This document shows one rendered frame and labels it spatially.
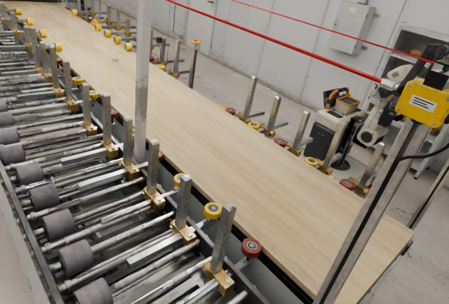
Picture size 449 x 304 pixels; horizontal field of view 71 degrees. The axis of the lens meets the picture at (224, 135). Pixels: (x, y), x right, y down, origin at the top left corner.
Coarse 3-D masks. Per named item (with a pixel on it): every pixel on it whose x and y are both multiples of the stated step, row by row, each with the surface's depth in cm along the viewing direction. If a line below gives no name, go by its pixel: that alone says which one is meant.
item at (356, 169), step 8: (344, 160) 328; (352, 160) 329; (336, 168) 312; (344, 168) 314; (352, 168) 315; (360, 168) 317; (336, 176) 297; (344, 176) 299; (360, 176) 305; (368, 184) 317
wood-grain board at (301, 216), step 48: (96, 48) 312; (192, 96) 249; (192, 144) 188; (240, 144) 197; (240, 192) 156; (288, 192) 163; (336, 192) 170; (288, 240) 134; (336, 240) 139; (384, 240) 144
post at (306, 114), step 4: (304, 112) 205; (308, 112) 204; (304, 116) 206; (308, 116) 205; (304, 120) 206; (300, 124) 209; (304, 124) 207; (300, 128) 210; (304, 128) 210; (300, 132) 211; (296, 136) 214; (300, 136) 212; (296, 140) 215; (300, 140) 214; (296, 144) 216; (296, 148) 216
